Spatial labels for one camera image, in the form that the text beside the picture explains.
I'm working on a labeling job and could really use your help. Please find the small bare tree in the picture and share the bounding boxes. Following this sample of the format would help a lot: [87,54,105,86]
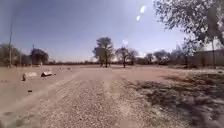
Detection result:
[114,46,139,69]

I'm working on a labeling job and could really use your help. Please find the tall dark tree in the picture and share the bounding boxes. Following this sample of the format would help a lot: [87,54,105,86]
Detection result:
[92,36,115,69]

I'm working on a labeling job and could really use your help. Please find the brown gravel dirt road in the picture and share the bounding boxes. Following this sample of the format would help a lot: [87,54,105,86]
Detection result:
[0,64,224,128]

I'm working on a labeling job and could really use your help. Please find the row of distant trees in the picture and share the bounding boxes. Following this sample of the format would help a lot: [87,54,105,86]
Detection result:
[134,44,196,68]

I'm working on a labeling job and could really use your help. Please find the dark concrete block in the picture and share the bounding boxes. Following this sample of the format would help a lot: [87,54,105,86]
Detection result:
[40,70,54,78]

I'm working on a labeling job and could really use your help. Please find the dark bushy tree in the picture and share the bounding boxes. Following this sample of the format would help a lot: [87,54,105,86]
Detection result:
[29,48,50,66]

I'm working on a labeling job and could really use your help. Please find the long low building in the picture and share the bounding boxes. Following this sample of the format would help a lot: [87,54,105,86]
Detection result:
[186,48,224,68]

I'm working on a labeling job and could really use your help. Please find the large overhanging tree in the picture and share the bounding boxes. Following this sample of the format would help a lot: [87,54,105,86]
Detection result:
[153,0,224,69]

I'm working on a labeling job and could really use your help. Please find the thin grey pole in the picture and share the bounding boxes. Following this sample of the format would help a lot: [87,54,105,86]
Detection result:
[7,19,15,69]

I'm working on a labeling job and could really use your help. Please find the green leafy tree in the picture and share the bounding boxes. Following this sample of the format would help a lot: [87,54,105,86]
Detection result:
[0,43,22,67]

